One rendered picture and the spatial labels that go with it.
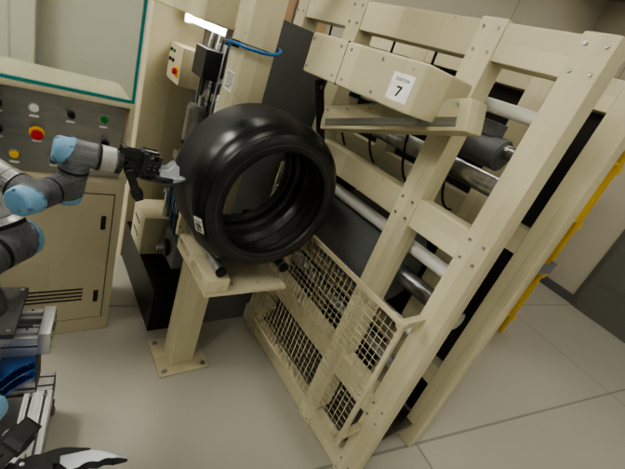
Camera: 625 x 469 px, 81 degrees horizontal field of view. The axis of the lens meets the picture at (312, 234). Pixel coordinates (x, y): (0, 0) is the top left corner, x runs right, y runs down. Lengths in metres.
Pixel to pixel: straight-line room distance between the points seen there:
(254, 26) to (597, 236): 5.31
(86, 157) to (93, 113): 0.70
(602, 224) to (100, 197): 5.65
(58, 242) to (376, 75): 1.57
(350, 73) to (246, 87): 0.41
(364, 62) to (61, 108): 1.21
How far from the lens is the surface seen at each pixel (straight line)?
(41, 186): 1.15
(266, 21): 1.56
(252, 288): 1.55
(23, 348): 1.51
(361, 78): 1.36
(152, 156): 1.21
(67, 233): 2.04
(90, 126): 1.89
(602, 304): 5.99
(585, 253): 6.12
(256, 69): 1.56
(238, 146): 1.20
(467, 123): 1.24
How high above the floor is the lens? 1.69
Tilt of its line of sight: 24 degrees down
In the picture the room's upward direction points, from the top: 21 degrees clockwise
